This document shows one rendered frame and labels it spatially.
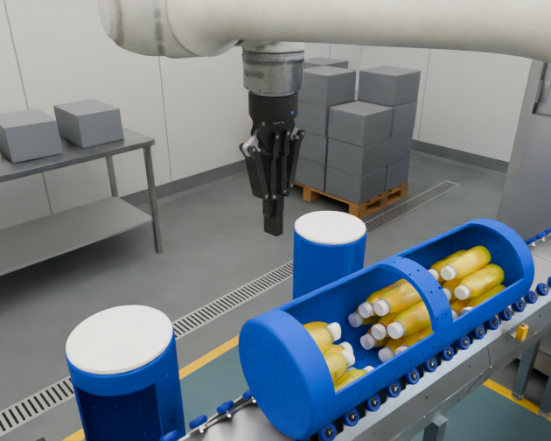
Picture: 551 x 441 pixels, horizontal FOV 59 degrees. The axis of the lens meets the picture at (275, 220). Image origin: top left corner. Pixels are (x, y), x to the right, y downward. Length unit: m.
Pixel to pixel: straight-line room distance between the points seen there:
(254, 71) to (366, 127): 3.42
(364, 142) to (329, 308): 2.86
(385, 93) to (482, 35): 3.94
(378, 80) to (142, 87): 2.02
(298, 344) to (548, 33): 0.77
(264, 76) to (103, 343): 0.92
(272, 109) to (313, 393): 0.59
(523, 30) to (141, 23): 0.37
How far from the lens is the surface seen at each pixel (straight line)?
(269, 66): 0.70
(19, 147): 3.37
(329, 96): 4.30
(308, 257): 1.87
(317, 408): 1.07
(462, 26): 0.49
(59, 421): 2.74
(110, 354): 1.37
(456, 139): 6.03
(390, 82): 4.38
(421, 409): 1.48
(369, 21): 0.49
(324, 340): 1.17
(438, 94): 6.05
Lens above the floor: 1.90
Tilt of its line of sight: 26 degrees down
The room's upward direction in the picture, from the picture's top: straight up
